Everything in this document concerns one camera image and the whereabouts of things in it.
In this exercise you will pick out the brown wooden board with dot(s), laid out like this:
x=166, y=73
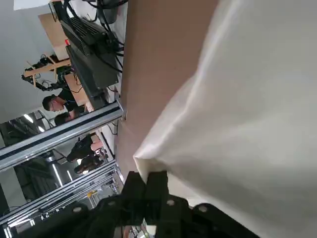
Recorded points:
x=49, y=27

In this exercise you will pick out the cream tablecloth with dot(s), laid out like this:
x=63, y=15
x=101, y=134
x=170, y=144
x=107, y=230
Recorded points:
x=247, y=111

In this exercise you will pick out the person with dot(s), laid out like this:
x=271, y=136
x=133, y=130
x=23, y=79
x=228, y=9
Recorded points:
x=80, y=148
x=62, y=119
x=50, y=102

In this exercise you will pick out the aluminium frame rack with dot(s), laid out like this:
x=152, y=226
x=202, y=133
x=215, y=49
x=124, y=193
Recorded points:
x=62, y=196

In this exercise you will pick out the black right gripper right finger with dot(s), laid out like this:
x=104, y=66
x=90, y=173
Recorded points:
x=178, y=218

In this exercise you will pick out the black ribbed power adapter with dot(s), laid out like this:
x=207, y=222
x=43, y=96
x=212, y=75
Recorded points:
x=81, y=29
x=94, y=72

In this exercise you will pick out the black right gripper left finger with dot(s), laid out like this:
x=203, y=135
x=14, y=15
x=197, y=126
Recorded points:
x=111, y=213

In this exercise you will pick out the aluminium profile post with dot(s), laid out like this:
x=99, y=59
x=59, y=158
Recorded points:
x=62, y=134

